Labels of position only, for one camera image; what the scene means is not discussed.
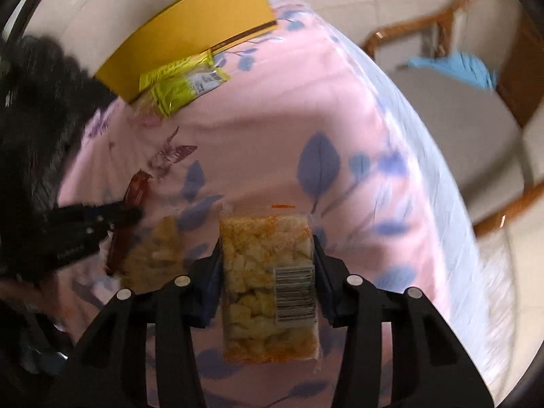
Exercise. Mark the person left hand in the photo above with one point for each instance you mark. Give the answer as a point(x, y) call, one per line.
point(42, 296)

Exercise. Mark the brown paper snack packet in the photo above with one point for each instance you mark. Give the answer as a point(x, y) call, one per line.
point(154, 260)

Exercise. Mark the dark carved wooden furniture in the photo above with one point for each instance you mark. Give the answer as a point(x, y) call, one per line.
point(47, 100)

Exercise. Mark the yellow snack bar wrapper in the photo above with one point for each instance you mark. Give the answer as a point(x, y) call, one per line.
point(174, 68)

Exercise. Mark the wooden armchair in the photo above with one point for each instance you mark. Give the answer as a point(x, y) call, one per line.
point(480, 130)

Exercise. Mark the green yellow snack packet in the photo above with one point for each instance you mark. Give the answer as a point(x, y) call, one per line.
point(177, 91)

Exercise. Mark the dark red snack packet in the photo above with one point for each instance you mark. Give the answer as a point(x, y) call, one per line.
point(130, 213)

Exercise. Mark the blue cloth on chair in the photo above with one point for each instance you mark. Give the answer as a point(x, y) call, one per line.
point(463, 67)

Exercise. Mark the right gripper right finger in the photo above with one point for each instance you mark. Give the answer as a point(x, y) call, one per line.
point(430, 368)

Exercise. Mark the pink floral tablecloth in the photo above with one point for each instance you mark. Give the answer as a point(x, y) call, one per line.
point(305, 119)

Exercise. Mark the yellow cardboard box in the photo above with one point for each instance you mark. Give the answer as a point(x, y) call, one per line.
point(184, 28)

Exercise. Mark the clear orange rice cracker packet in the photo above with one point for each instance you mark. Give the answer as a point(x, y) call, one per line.
point(269, 303)

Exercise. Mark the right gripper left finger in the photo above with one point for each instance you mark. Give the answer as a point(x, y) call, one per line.
point(108, 366)

